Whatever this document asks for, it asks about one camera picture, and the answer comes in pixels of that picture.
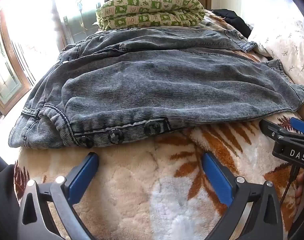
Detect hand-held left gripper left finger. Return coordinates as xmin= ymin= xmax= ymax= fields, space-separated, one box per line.
xmin=17 ymin=152 xmax=100 ymax=240

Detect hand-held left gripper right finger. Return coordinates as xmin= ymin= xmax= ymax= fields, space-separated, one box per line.
xmin=201 ymin=152 xmax=284 ymax=240

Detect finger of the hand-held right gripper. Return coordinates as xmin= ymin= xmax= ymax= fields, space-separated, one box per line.
xmin=289 ymin=117 xmax=304 ymax=136
xmin=259 ymin=119 xmax=286 ymax=141

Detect grey denim pants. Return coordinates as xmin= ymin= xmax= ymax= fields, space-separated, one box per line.
xmin=8 ymin=28 xmax=304 ymax=148

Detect person's right hand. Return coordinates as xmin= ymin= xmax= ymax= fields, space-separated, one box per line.
xmin=295 ymin=172 xmax=304 ymax=205

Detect leaf print fleece blanket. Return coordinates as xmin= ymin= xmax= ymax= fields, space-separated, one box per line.
xmin=13 ymin=12 xmax=304 ymax=240

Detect person's dark clothing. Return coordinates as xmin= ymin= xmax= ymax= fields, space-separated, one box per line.
xmin=0 ymin=148 xmax=24 ymax=240

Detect white floral pillow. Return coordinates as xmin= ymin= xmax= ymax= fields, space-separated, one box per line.
xmin=242 ymin=4 xmax=304 ymax=98

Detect black garment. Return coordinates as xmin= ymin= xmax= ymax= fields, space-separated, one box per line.
xmin=212 ymin=9 xmax=254 ymax=40

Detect green checked folded quilt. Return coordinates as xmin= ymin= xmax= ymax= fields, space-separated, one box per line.
xmin=96 ymin=0 xmax=205 ymax=31

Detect black cable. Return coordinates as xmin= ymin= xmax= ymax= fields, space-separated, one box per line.
xmin=279 ymin=165 xmax=298 ymax=203

